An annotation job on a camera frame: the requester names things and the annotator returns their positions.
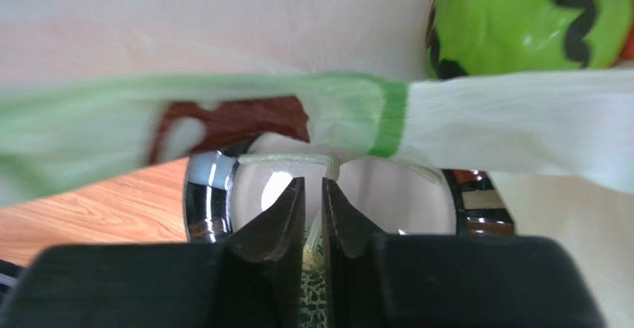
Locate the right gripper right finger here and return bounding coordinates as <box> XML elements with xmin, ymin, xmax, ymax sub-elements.
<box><xmin>321</xmin><ymin>179</ymin><xmax>606</xmax><ymax>327</ymax></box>

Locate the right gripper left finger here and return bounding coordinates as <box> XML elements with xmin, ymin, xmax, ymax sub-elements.
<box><xmin>1</xmin><ymin>178</ymin><xmax>305</xmax><ymax>327</ymax></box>

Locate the pale green plastic bag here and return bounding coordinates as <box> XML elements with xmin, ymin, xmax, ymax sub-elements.
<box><xmin>0</xmin><ymin>0</ymin><xmax>634</xmax><ymax>328</ymax></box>

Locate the small green watermelon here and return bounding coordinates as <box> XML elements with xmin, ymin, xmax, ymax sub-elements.
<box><xmin>426</xmin><ymin>0</ymin><xmax>633</xmax><ymax>80</ymax></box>

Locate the green cantaloupe melon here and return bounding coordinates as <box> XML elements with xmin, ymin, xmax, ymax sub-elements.
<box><xmin>298</xmin><ymin>244</ymin><xmax>327</xmax><ymax>328</ymax></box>

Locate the black fruit plate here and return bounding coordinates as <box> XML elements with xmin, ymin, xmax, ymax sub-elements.
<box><xmin>184</xmin><ymin>134</ymin><xmax>516</xmax><ymax>242</ymax></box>

